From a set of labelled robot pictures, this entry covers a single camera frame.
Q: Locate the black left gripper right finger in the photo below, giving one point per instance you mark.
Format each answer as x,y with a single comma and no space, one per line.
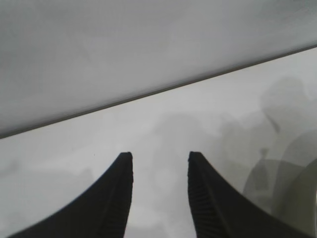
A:
218,205

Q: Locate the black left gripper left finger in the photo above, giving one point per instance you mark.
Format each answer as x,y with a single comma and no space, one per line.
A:
106,198

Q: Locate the stainless steel mixing bowl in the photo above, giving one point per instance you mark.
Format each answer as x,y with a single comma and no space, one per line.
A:
309,198

